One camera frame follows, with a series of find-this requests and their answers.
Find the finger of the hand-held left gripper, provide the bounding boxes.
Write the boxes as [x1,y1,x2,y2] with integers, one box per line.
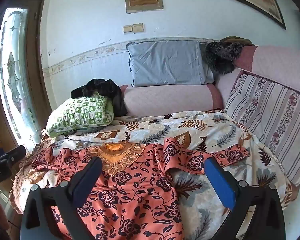
[0,145,27,167]

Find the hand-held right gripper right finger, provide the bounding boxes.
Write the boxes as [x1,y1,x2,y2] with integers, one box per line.
[204,157,286,240]

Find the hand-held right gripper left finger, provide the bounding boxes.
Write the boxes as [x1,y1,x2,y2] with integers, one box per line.
[20,156,103,240]

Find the orange floral garment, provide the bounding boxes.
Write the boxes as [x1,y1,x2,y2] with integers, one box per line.
[31,137,250,240]

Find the leaf print blanket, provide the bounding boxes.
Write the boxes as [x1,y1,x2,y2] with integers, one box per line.
[10,110,294,240]

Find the green patterned pillow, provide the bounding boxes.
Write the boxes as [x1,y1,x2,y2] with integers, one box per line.
[45,91,115,138]

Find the tall stained glass window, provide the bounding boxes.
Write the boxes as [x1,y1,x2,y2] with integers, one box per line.
[0,8,42,145]

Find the striped floral cushion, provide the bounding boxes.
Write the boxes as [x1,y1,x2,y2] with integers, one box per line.
[224,71,300,187]

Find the black cloth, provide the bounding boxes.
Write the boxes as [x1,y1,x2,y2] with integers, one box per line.
[70,79,128,117]

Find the pink bolster cushion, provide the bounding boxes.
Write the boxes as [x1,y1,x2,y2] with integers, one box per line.
[119,83,224,117]

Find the dark furry cushion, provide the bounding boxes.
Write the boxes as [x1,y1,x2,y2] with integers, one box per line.
[202,41,243,75]

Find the grey pillow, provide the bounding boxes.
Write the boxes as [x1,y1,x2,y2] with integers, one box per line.
[126,40,215,87]

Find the olive cloth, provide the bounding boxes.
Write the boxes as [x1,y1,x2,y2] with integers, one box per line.
[219,36,254,47]

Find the small framed plaque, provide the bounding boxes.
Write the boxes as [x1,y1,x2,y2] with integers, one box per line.
[125,0,164,14]

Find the wooden window frame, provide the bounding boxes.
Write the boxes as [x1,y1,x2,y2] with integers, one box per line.
[0,0,58,155]

